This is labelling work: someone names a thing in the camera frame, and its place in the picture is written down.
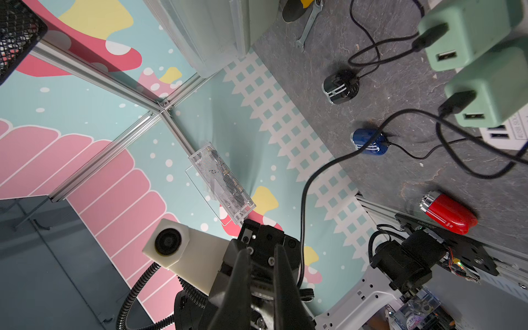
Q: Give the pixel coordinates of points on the green charger adapter with prongs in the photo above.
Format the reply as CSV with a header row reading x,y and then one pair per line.
x,y
499,80

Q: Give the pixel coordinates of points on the white wire wall basket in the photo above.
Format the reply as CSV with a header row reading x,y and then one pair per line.
x,y
222,184

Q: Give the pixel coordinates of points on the yellow black screwdriver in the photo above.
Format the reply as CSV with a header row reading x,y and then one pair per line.
x,y
295,9

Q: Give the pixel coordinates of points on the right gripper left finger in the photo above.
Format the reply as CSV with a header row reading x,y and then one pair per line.
x,y
235,311

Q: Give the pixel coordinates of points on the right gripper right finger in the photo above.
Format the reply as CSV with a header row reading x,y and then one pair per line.
x,y
289,312

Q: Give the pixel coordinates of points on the red blue electric shaver case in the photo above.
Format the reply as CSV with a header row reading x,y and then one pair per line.
x,y
450,214

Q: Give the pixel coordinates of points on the black wire mesh wall basket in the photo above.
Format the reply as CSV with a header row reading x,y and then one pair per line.
x,y
21,30

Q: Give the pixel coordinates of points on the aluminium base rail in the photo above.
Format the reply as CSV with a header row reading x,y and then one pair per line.
x,y
483,285

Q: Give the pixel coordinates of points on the black silver electric shaver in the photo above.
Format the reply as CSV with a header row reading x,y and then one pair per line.
x,y
341,87

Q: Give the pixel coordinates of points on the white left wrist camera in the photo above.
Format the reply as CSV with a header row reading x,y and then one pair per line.
x,y
192,255

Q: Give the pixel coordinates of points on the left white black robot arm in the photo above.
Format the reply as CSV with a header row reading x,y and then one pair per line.
x,y
153,286

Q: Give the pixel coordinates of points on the white power strip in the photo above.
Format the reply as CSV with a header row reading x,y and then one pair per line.
x,y
511,135

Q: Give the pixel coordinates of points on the silver wrench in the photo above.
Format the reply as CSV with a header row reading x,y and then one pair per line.
x,y
316,10

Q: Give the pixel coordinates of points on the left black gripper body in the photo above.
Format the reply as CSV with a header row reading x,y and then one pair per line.
x,y
195,310

